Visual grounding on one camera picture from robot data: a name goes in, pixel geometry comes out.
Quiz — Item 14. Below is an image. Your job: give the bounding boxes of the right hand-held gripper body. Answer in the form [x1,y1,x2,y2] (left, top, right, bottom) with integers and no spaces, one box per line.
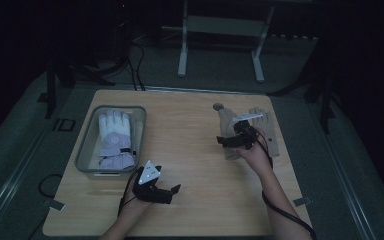
[232,113,264,150]

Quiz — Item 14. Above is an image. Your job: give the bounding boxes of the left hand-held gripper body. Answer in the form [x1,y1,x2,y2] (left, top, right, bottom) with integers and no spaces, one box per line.
[132,160,174,205]

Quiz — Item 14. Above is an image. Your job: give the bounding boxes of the plain beige knit glove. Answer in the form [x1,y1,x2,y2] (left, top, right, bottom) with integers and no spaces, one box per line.
[218,108,248,160]

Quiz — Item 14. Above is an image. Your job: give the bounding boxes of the purple glove with grey palm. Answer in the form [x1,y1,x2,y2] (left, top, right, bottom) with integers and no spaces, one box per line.
[131,120,144,149]

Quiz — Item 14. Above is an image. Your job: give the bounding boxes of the purple and white ski glove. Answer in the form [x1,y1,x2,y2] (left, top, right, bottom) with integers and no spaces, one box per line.
[97,109,137,170]

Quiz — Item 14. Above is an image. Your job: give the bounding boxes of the clear plastic bin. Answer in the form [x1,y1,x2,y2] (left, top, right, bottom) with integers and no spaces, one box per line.
[74,104,148,178]

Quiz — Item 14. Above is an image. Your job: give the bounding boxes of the person's left hand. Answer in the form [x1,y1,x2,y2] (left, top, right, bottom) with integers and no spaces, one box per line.
[119,191,153,218]

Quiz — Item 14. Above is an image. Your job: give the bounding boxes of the person's right hand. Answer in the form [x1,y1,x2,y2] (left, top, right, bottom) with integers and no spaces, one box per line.
[238,136,274,178]

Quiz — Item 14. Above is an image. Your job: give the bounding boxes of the beige knit glove with button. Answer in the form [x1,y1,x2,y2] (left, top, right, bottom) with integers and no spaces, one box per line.
[249,107,280,158]

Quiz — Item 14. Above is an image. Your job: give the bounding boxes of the grey tape piece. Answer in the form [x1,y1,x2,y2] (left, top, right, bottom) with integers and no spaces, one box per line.
[43,198,66,212]
[293,197,313,207]

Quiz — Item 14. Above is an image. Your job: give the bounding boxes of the black stand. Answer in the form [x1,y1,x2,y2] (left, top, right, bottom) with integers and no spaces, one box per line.
[268,39,340,135]
[36,56,114,120]

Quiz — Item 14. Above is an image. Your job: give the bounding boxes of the white metal stand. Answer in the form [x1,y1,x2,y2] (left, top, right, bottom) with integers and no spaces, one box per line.
[177,0,276,84]

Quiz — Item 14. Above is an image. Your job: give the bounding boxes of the left hand-held gripper cable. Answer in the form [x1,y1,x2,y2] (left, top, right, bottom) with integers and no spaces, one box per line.
[118,168,144,216]

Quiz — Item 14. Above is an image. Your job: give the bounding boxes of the hand-held gripper cable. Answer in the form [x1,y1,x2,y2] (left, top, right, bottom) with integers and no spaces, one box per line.
[118,168,144,216]
[256,128,318,240]

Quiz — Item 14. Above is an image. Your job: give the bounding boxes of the right hand-held gripper cable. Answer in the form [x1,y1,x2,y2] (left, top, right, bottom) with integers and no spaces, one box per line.
[256,128,318,240]

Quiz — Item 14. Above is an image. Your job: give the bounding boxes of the black cables on floor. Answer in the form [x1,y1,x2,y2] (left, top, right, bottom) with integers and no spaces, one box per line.
[126,39,147,92]

